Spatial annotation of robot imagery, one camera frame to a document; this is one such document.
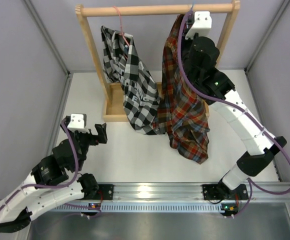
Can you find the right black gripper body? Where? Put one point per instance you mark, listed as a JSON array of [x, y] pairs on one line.
[[186, 45]]

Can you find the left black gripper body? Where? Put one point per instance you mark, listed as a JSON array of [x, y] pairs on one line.
[[85, 140]]

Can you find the blue wire hanger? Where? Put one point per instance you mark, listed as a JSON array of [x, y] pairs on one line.
[[192, 6]]

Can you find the red brown plaid shirt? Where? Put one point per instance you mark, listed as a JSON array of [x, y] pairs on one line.
[[181, 113]]

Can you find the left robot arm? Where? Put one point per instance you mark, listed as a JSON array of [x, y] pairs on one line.
[[54, 181]]

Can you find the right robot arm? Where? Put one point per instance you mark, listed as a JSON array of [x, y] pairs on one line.
[[197, 58]]

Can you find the black white checkered shirt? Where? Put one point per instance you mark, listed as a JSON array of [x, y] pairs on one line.
[[122, 64]]

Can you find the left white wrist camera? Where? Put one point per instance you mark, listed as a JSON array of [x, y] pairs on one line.
[[78, 122]]

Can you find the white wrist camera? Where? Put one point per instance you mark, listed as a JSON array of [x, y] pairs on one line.
[[198, 24], [78, 122]]

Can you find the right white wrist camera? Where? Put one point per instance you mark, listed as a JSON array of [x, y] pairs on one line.
[[198, 24]]

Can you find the left aluminium frame post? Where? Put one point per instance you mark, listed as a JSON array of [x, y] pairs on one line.
[[52, 46]]

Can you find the aluminium frame post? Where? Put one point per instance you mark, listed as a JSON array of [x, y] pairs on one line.
[[271, 27], [52, 46]]

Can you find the aluminium mounting rail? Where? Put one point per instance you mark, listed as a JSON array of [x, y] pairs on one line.
[[184, 192]]

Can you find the slotted grey cable duct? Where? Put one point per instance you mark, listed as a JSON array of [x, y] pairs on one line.
[[116, 207]]

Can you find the pink wire hanger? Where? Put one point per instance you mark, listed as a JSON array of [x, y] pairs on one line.
[[121, 27]]

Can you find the right aluminium frame post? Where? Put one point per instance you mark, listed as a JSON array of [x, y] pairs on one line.
[[271, 27]]

